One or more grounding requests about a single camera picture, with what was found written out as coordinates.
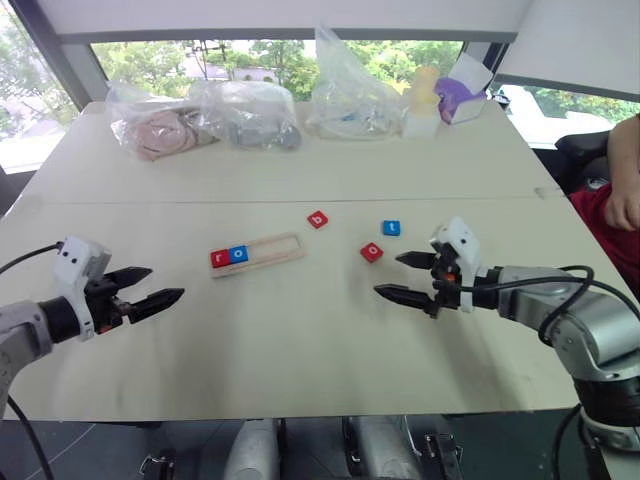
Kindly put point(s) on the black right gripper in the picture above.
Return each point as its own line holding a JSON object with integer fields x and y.
{"x": 445, "y": 295}

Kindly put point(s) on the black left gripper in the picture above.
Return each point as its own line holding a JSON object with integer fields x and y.
{"x": 102, "y": 300}

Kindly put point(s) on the red tile letter o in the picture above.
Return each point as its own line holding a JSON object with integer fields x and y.
{"x": 372, "y": 252}

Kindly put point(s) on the blue tile letter t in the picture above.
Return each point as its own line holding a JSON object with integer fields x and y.
{"x": 392, "y": 228}

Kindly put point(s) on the red tile letter b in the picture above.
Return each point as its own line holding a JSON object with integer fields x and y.
{"x": 317, "y": 220}

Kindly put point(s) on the wooden letter tray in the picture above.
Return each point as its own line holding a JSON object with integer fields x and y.
{"x": 272, "y": 259}

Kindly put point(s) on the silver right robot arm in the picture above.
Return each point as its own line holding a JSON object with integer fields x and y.
{"x": 530, "y": 300}

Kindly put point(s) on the person's bare forearm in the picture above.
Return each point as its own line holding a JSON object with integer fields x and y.
{"x": 627, "y": 150}

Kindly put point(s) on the red tile letter r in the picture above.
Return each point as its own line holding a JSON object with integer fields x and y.
{"x": 220, "y": 258}

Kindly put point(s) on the blue tile letter o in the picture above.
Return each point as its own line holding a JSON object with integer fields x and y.
{"x": 239, "y": 254}

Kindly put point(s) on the person's bare hand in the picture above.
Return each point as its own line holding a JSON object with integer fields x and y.
{"x": 625, "y": 207}

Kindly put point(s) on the plastic bag with pink discs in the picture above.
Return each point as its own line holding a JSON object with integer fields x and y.
{"x": 155, "y": 132}

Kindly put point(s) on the grey rounded shape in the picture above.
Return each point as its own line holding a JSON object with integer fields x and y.
{"x": 252, "y": 450}
{"x": 380, "y": 450}

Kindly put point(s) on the black metal clamp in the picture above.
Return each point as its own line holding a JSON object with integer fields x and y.
{"x": 442, "y": 455}
{"x": 157, "y": 467}

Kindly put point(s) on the purple and white carton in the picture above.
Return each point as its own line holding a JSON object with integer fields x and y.
{"x": 460, "y": 97}

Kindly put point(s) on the yellow and white bottle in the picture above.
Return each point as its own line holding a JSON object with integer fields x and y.
{"x": 425, "y": 90}

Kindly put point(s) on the tall clear plastic bag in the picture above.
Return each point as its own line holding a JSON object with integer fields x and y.
{"x": 350, "y": 100}

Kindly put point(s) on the plastic bag with grey parts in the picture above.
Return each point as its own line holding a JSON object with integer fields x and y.
{"x": 255, "y": 127}

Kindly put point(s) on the person's red clothing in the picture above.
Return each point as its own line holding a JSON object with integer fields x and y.
{"x": 610, "y": 250}

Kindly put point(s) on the black chair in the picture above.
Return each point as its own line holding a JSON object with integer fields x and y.
{"x": 582, "y": 160}

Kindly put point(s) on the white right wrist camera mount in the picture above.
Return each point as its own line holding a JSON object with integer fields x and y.
{"x": 462, "y": 240}

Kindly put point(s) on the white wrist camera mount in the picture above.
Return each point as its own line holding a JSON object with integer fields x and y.
{"x": 462, "y": 240}
{"x": 75, "y": 260}

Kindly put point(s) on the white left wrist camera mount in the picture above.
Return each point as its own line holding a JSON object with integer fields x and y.
{"x": 75, "y": 260}

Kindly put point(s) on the dark window frame post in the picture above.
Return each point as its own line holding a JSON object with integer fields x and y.
{"x": 65, "y": 55}

